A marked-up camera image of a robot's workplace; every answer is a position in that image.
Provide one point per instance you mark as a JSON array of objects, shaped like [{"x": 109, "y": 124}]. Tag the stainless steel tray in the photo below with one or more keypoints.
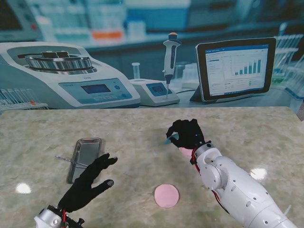
[{"x": 85, "y": 149}]

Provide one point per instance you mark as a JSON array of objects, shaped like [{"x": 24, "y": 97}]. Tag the blue round lid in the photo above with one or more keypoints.
[{"x": 186, "y": 152}]

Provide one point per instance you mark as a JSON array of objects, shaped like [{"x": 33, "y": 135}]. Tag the printed laboratory backdrop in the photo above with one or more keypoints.
[{"x": 152, "y": 23}]

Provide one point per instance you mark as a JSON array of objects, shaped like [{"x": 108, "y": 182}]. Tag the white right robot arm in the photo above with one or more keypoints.
[{"x": 237, "y": 185}]

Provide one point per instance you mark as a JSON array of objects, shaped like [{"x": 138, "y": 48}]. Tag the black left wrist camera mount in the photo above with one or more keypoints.
[{"x": 74, "y": 223}]

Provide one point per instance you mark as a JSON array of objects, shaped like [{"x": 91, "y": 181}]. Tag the blue round filter paper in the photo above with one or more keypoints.
[{"x": 169, "y": 140}]

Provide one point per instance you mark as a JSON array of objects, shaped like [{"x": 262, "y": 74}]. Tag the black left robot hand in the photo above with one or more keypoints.
[{"x": 80, "y": 192}]

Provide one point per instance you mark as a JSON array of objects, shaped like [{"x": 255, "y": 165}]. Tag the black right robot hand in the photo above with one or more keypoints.
[{"x": 190, "y": 135}]

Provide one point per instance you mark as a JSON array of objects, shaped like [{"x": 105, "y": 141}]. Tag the pink culture dish lid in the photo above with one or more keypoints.
[{"x": 166, "y": 196}]

